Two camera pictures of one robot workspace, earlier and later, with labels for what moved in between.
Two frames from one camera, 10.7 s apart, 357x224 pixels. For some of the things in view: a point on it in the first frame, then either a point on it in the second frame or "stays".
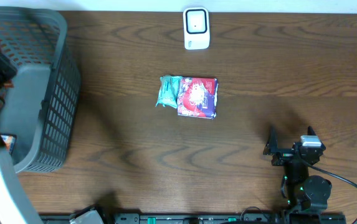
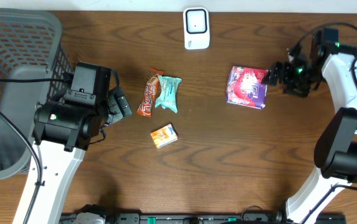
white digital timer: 196,28 stays
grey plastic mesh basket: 40,106 stays
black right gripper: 283,155 → 275,73
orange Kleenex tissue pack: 9,140 → 164,135
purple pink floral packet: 197,97 → 245,88
